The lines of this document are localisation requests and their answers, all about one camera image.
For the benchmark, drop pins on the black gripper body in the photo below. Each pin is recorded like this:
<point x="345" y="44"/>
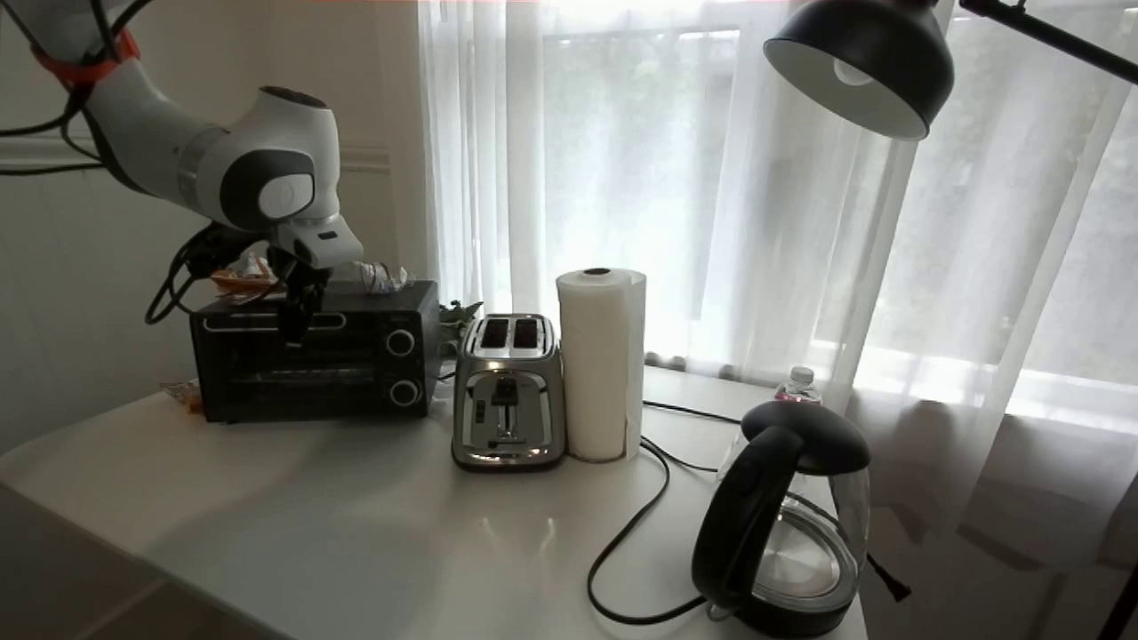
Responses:
<point x="301" y="263"/>

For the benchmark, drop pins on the black glass oven door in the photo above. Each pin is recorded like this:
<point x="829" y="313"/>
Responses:
<point x="260" y="369"/>

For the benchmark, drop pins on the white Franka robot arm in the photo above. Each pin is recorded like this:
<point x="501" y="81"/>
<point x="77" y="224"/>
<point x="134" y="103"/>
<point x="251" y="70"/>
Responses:
<point x="224" y="154"/>

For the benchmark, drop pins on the black toaster oven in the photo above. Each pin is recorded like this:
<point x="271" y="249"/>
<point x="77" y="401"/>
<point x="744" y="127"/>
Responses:
<point x="403" y="311"/>

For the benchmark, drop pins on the silver oven knob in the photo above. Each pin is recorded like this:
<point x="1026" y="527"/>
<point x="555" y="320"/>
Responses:
<point x="399" y="344"/>
<point x="403" y="393"/>

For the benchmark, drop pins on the white crumpled object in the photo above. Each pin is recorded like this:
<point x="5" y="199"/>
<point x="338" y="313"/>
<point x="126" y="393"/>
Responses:
<point x="380" y="278"/>

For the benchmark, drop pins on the small orange object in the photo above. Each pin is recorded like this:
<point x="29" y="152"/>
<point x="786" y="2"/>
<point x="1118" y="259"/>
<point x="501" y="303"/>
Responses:
<point x="187" y="401"/>

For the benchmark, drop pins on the small dark spiky object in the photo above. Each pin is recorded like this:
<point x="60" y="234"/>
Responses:
<point x="458" y="320"/>

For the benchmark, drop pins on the chrome two-slot toaster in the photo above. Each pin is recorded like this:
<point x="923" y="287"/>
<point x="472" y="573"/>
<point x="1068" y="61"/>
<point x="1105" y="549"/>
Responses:
<point x="511" y="397"/>

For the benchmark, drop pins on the white paper towel roll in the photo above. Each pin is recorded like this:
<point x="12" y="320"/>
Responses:
<point x="603" y="359"/>

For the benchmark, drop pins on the white sheer curtain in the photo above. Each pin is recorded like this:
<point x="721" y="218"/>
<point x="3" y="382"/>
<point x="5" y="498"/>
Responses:
<point x="714" y="179"/>

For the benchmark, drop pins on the white capped bottle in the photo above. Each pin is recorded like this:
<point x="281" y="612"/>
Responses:
<point x="803" y="378"/>

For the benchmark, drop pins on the black glass electric kettle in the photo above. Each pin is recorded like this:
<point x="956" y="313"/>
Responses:
<point x="760" y="519"/>

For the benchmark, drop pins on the black lamp shade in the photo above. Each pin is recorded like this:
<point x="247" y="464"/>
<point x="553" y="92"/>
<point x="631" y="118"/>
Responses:
<point x="857" y="57"/>

